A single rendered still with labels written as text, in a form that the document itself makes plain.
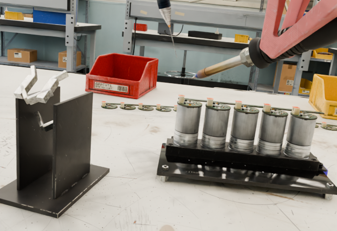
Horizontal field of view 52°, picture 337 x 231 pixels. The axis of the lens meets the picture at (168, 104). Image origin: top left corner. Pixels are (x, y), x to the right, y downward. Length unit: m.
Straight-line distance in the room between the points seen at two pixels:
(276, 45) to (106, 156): 0.20
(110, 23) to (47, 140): 4.55
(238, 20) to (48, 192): 2.37
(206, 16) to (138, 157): 2.25
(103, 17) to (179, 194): 4.61
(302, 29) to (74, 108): 0.17
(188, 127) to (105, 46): 4.56
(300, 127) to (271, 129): 0.03
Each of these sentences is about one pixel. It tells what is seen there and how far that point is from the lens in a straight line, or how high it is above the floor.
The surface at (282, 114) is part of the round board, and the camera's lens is 0.35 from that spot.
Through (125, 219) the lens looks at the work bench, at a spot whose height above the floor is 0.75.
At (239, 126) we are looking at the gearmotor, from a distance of 0.34.
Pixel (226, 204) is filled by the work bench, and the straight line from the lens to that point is 0.30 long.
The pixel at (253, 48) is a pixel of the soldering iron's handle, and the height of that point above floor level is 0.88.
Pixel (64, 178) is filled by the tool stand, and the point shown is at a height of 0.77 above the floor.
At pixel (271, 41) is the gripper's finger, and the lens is 0.26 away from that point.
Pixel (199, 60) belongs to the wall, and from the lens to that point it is 4.72.
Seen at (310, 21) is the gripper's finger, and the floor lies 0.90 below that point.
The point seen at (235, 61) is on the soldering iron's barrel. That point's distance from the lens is 0.29.
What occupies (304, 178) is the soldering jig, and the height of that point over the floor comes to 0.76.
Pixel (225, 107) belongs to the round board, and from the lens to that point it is 0.34.
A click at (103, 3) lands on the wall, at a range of 4.86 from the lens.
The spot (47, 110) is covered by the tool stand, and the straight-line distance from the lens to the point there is 0.30.
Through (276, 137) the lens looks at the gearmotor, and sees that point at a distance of 0.35.
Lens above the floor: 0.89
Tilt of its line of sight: 14 degrees down
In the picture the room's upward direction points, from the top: 6 degrees clockwise
